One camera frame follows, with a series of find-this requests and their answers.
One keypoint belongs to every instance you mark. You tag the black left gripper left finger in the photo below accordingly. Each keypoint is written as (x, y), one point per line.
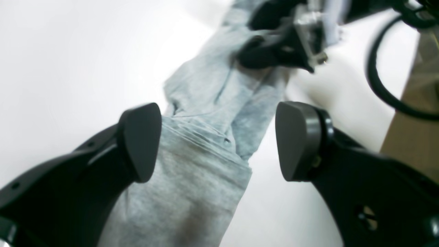
(66, 201)

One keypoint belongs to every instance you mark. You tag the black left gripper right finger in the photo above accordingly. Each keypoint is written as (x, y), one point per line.
(375, 201)

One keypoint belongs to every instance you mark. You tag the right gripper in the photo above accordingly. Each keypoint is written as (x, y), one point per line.
(297, 32)

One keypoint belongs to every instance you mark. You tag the grey T-shirt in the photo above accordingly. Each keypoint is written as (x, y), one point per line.
(218, 113)

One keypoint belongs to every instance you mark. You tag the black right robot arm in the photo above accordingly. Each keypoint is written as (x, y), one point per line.
(421, 14)

